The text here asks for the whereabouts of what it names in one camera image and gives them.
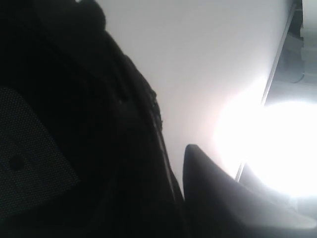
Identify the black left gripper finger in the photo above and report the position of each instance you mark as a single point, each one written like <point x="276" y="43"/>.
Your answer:
<point x="220" y="207"/>

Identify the black helmet with tinted visor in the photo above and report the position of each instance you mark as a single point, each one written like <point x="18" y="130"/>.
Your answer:
<point x="81" y="148"/>

